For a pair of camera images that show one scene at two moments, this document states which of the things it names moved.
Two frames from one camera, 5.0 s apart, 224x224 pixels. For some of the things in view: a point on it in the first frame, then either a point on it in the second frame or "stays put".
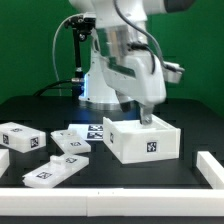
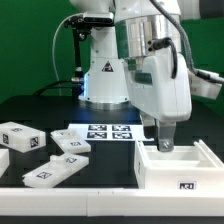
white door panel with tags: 70,142 stays put
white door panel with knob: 58,168 stays put
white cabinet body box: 132,141 to 182,168
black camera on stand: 82,24 stays put
